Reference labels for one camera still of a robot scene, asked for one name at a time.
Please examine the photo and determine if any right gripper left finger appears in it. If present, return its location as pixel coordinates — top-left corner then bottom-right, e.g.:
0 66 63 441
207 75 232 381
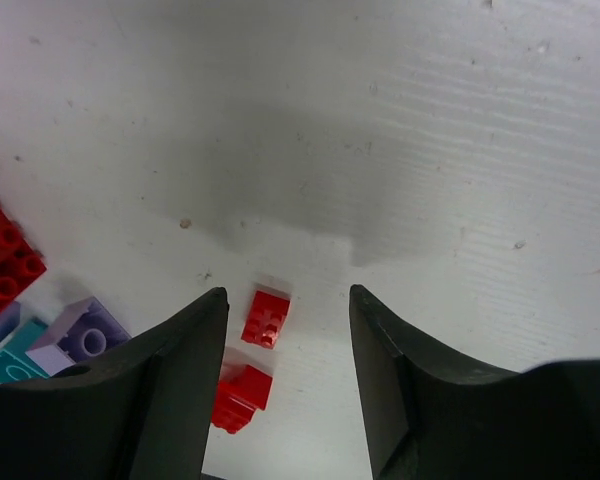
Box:
0 287 229 479

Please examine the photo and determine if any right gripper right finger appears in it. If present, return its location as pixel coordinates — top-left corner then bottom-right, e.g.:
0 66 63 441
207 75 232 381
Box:
349 285 600 479

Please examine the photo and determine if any small red lego brick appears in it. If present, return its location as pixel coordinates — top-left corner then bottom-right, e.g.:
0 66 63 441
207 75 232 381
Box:
211 365 273 434

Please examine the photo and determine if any tiny red lego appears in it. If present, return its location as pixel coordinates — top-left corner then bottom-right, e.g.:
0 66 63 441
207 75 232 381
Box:
241 289 291 350

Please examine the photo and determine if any small lavender lego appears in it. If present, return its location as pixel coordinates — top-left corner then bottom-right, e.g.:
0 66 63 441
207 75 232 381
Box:
26 297 131 376

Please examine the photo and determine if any small teal square lego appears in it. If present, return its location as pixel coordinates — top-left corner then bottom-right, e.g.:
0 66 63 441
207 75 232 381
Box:
0 318 49 384

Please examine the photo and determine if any large red lego piece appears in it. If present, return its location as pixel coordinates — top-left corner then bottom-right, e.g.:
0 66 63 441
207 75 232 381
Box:
0 205 47 313

